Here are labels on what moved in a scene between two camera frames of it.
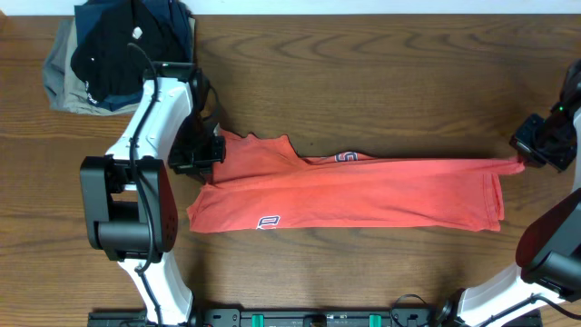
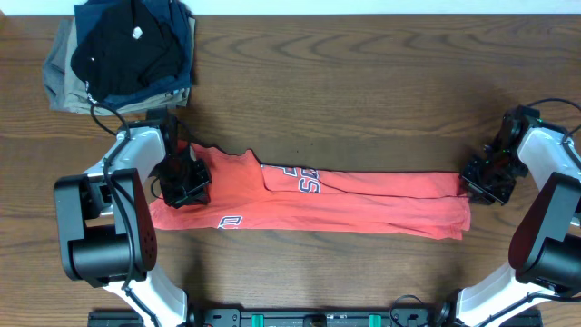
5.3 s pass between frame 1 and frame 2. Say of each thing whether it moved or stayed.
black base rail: stayed
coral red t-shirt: moved
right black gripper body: moved
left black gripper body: moved
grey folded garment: stayed
